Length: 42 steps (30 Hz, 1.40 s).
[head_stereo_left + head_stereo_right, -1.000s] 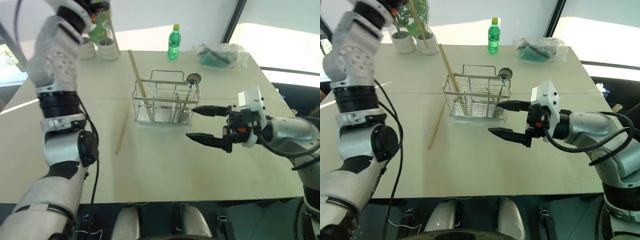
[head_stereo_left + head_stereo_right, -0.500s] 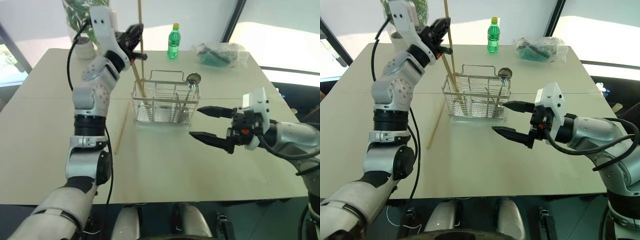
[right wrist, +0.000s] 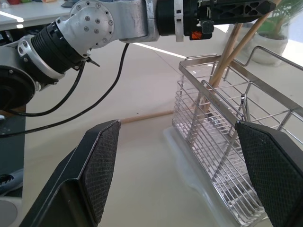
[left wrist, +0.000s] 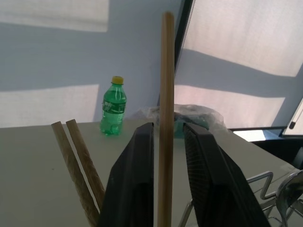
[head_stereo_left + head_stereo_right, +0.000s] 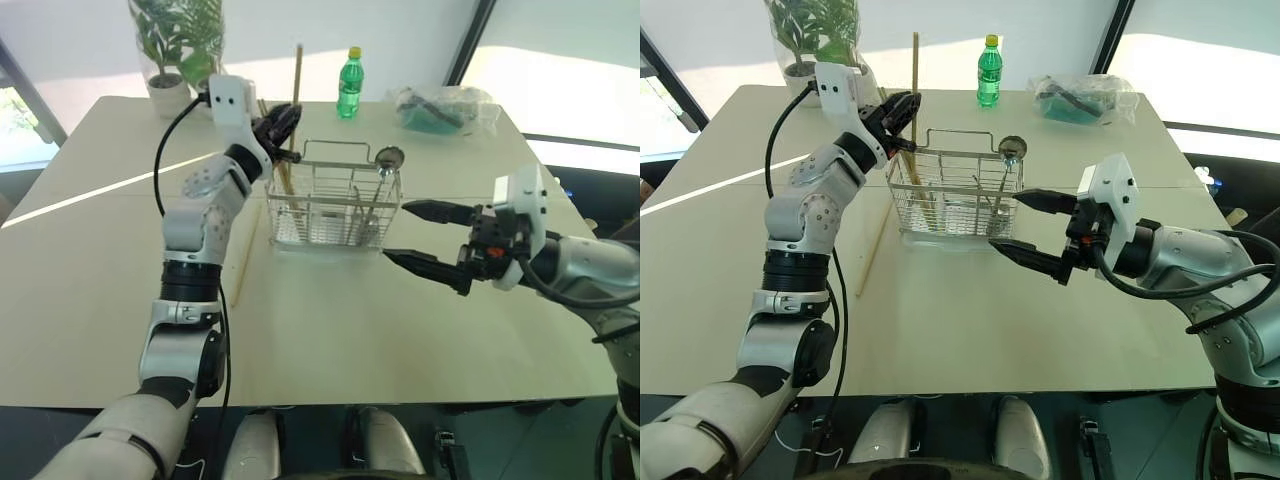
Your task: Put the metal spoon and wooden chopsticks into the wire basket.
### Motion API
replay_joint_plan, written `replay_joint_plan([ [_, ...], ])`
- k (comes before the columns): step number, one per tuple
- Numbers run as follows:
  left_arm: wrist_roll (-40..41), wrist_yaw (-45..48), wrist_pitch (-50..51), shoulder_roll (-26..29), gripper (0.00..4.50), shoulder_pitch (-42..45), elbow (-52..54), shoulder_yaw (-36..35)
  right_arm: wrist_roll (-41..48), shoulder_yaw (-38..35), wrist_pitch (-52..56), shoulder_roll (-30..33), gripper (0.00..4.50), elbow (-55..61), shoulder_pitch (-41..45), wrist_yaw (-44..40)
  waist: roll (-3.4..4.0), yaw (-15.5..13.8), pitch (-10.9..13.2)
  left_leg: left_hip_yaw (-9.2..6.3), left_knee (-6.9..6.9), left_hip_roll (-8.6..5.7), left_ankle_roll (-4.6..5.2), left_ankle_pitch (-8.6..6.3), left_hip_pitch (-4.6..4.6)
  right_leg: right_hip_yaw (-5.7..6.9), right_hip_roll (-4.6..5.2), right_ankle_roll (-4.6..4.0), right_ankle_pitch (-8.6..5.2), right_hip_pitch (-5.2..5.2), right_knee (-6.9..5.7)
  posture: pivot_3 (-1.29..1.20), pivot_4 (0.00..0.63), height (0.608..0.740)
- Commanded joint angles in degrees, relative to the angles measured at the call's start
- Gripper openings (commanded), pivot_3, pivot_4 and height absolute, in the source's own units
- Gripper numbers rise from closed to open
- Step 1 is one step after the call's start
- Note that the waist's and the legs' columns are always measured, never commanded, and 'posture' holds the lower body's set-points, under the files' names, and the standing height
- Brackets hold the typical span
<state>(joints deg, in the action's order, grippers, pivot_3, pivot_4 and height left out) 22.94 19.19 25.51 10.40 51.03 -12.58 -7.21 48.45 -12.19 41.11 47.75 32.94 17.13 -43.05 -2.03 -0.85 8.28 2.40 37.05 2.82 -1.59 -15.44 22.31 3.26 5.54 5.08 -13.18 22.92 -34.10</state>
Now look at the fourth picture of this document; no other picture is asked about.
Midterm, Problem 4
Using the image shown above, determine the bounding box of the wooden chopstick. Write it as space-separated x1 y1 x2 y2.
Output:
51 122 101 227
157 11 176 227
65 119 106 211

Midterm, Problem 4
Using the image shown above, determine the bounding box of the clear plastic bag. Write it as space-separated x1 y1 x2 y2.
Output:
132 103 229 139

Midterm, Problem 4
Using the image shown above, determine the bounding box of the silver wire basket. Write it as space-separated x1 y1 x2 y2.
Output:
177 171 303 227

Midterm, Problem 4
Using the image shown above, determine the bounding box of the white whiteboard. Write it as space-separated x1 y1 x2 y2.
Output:
282 96 303 137

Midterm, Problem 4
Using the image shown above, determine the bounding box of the white roller blind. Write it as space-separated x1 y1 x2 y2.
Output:
174 0 303 127

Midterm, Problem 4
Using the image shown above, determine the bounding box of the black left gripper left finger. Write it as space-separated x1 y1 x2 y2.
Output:
98 122 155 227

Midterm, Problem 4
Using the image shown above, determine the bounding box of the green plastic soda bottle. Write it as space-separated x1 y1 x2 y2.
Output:
99 76 127 137

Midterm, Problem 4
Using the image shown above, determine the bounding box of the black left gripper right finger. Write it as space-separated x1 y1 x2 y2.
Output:
183 122 271 227

